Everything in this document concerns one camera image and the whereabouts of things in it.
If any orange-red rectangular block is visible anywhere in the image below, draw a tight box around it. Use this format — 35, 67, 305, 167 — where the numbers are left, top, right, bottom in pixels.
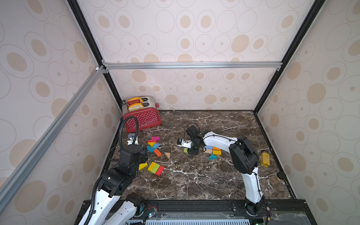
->
153, 149, 162, 157

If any teal triangular block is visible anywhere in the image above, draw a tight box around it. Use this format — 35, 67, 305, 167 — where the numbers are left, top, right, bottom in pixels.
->
209, 154, 218, 160

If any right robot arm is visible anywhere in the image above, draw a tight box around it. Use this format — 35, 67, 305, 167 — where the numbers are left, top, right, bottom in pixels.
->
177, 125, 266, 216

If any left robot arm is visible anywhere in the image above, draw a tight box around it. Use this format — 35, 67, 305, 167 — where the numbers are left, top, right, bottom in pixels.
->
79, 144, 148, 225

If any teal rectangular block upper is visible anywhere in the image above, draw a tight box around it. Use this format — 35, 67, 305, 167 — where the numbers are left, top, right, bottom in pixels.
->
147, 145, 155, 153

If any light blue triangular block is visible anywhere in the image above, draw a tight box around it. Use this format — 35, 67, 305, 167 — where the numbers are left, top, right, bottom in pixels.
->
153, 143, 160, 149

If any magenta rectangular block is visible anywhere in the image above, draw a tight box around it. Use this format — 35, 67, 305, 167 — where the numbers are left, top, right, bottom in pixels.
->
151, 136, 160, 141

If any red polka dot toy toaster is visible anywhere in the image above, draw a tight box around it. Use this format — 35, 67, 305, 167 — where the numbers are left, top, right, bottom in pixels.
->
121, 96, 162, 130

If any toy bread slice front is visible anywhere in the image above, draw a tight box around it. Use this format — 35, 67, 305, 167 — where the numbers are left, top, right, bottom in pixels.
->
128, 103, 144, 112

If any toy bread slice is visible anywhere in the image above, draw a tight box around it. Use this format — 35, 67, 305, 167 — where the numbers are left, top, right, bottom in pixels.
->
127, 97, 148, 106
128, 103, 144, 112

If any toy bread slice rear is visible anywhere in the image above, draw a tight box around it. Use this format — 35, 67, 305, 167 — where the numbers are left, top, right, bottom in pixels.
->
127, 97, 148, 106

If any yellow toy bottle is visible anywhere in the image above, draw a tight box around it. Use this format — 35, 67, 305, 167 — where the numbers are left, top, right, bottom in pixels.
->
260, 150, 271, 168

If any black lid wooden jar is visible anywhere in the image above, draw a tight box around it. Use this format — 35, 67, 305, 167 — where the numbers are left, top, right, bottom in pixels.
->
269, 172, 287, 184

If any black corrugated cable hose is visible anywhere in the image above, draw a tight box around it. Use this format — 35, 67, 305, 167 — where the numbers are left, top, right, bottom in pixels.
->
118, 116, 140, 151

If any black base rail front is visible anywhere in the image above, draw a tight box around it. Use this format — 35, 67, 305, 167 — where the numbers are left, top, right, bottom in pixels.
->
74, 198, 318, 225

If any silver aluminium rail back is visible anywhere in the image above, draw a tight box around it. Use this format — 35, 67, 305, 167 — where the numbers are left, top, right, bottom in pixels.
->
104, 61, 283, 70

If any silver aluminium rail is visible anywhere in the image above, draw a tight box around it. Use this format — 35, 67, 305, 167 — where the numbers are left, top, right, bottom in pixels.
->
1, 65, 105, 213
104, 61, 283, 70

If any silver aluminium rail left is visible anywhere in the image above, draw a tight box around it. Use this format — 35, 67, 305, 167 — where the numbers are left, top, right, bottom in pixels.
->
1, 65, 105, 213

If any black corner frame post left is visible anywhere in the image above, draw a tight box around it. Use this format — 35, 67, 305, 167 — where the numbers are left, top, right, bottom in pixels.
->
67, 0, 123, 174

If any black corner frame post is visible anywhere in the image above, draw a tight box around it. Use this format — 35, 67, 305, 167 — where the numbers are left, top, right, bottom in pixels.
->
254, 0, 326, 115
67, 0, 123, 174

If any black corner frame post right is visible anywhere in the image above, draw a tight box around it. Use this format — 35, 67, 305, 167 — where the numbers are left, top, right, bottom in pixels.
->
254, 0, 326, 115

